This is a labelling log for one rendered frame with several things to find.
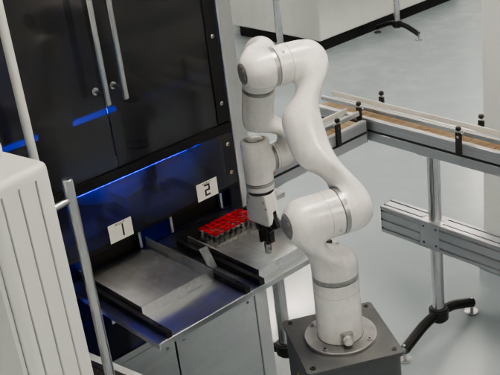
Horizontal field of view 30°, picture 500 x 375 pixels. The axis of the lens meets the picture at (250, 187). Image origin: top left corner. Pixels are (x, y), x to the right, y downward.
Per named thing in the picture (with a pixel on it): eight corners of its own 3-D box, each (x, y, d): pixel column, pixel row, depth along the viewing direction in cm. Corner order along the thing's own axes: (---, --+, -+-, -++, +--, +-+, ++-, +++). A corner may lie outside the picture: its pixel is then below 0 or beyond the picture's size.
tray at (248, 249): (188, 245, 297) (187, 236, 296) (249, 215, 312) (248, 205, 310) (260, 280, 273) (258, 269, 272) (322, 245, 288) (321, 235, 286)
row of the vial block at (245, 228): (212, 247, 294) (210, 234, 292) (254, 225, 304) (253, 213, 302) (216, 249, 293) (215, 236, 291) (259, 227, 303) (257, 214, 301)
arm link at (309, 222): (367, 278, 235) (361, 193, 225) (301, 300, 230) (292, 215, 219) (344, 259, 246) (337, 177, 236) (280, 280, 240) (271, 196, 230)
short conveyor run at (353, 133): (239, 208, 326) (234, 167, 319) (211, 197, 337) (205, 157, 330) (370, 143, 365) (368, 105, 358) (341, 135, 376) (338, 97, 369)
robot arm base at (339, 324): (387, 347, 239) (383, 286, 232) (316, 364, 236) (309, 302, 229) (362, 309, 256) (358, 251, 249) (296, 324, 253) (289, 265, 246)
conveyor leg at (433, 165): (422, 321, 385) (415, 151, 353) (437, 312, 390) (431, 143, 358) (440, 329, 379) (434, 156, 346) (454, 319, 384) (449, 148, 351)
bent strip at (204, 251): (201, 265, 285) (199, 249, 282) (208, 262, 286) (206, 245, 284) (231, 281, 274) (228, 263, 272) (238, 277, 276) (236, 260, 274)
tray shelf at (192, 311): (66, 292, 284) (65, 286, 283) (238, 206, 323) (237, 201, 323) (160, 350, 250) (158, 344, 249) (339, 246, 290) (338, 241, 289)
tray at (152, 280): (79, 279, 286) (77, 269, 284) (147, 245, 301) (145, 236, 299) (143, 318, 262) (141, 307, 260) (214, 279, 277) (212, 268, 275)
